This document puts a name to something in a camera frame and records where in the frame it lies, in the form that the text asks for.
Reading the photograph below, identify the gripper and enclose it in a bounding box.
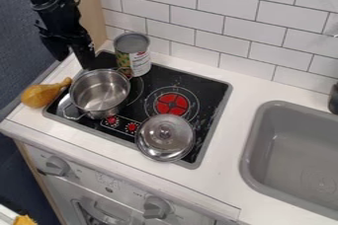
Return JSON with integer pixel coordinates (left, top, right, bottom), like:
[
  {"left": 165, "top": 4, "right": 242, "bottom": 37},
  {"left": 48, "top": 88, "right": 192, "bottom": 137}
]
[{"left": 38, "top": 21, "right": 98, "bottom": 71}]

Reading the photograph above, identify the yellow toy chicken leg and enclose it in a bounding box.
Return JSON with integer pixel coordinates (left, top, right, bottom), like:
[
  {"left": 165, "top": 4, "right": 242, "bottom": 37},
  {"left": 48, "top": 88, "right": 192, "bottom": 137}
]
[{"left": 20, "top": 76, "right": 74, "bottom": 110}]

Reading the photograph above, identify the silver pot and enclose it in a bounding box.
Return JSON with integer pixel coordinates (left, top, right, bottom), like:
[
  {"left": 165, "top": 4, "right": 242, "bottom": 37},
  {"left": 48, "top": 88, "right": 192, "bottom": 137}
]
[{"left": 56, "top": 68, "right": 132, "bottom": 121}]

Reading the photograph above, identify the can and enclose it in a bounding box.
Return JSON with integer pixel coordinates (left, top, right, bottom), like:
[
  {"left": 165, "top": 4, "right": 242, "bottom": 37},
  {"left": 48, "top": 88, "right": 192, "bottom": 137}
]
[{"left": 112, "top": 32, "right": 153, "bottom": 79}]

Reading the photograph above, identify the toy stove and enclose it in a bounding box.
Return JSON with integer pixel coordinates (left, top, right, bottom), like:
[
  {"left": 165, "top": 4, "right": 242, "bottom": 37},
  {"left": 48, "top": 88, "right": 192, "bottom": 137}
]
[{"left": 42, "top": 50, "right": 234, "bottom": 171}]

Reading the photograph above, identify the silver lid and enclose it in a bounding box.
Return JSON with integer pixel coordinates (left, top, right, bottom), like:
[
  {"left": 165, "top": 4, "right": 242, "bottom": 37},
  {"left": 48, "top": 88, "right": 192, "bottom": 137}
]
[{"left": 132, "top": 113, "right": 198, "bottom": 163}]

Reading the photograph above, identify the toy sink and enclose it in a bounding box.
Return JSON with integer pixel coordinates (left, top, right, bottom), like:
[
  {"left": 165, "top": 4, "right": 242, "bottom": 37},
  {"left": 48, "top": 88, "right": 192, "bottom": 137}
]
[{"left": 238, "top": 100, "right": 338, "bottom": 221}]

